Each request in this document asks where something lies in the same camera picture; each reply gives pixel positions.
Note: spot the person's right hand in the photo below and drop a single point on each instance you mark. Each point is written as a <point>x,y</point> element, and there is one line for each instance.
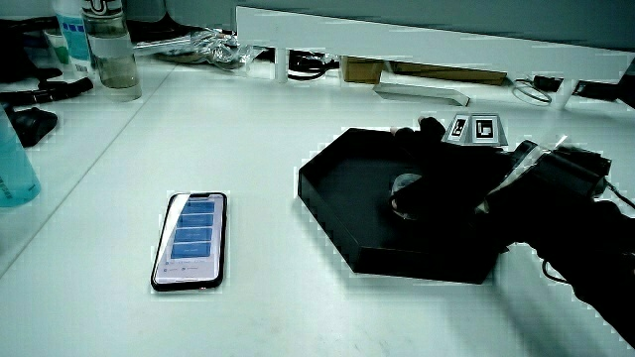
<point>446,183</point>

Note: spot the black hexagonal plate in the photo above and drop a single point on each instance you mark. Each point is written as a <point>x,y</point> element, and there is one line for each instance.
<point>347,198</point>

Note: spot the white wedge stand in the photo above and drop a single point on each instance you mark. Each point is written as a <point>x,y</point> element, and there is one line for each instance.
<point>421,93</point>

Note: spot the flat brown box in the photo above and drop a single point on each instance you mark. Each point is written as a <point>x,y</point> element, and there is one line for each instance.
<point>449,73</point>

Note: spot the white desk shelf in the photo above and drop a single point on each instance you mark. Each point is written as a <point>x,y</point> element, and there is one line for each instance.
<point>426,44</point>

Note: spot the small cardboard box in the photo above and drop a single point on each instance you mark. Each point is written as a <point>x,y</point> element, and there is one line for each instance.
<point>361,69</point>

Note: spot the black smartphone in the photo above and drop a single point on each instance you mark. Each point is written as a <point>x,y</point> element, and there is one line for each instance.
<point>191,240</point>

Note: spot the crumpled clear plastic wrap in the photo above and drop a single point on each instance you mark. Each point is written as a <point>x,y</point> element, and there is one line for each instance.
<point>218,47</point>

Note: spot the clear plastic bottle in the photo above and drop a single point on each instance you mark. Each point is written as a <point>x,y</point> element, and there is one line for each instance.
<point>113,54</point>

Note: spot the white bottle blue label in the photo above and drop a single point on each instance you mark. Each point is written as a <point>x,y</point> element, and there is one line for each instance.
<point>73,37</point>

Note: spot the black rounded object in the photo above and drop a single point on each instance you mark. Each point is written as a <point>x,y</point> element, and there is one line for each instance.
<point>32,125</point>

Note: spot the teal plastic bottle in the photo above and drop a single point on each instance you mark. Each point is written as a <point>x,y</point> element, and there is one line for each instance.
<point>14,168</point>

